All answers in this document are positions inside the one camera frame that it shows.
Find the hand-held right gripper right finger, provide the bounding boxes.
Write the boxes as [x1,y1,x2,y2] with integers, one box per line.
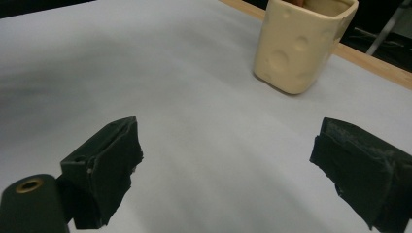
[309,116,412,233]

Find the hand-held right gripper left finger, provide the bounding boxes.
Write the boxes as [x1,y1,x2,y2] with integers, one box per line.
[60,116,144,230]

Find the cream dimpled square cup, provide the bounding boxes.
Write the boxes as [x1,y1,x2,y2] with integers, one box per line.
[253,0,360,95]

